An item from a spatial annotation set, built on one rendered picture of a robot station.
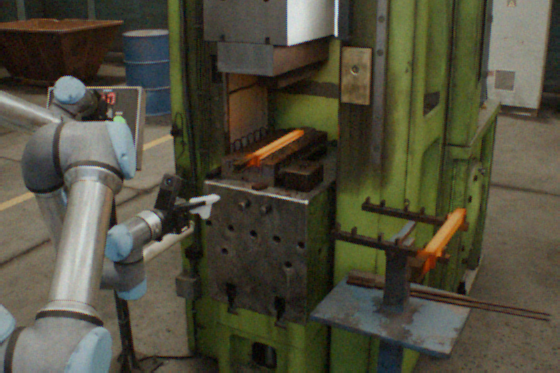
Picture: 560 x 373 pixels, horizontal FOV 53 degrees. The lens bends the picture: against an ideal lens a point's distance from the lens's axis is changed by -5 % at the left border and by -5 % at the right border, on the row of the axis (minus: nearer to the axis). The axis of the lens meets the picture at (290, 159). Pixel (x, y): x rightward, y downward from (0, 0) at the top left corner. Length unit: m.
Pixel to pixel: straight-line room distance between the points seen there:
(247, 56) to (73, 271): 0.99
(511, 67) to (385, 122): 5.16
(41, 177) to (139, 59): 5.28
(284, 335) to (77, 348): 1.17
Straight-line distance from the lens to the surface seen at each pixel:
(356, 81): 1.80
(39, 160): 1.21
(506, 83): 6.95
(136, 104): 2.04
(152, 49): 6.43
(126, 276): 1.45
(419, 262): 1.36
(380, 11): 1.78
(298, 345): 2.05
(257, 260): 1.95
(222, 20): 1.85
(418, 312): 1.71
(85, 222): 1.10
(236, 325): 2.15
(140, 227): 1.43
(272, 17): 1.76
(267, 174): 1.88
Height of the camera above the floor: 1.60
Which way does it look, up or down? 19 degrees down
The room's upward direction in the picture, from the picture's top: straight up
